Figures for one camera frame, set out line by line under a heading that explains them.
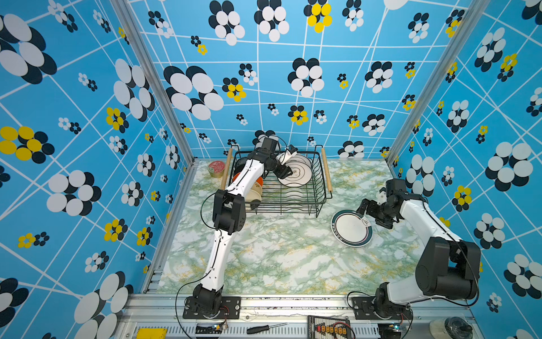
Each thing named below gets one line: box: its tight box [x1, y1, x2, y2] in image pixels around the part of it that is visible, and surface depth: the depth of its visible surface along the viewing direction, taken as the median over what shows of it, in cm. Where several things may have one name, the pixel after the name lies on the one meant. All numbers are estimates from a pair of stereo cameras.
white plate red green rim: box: [330, 209, 375, 248], surface depth 93 cm
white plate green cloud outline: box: [278, 154, 313, 188], surface depth 105 cm
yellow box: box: [136, 327, 168, 339], surface depth 70 cm
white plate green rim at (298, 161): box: [285, 153, 312, 169], surface depth 101 cm
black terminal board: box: [307, 314, 352, 339], surface depth 70 cm
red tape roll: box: [207, 160, 226, 178], surface depth 114 cm
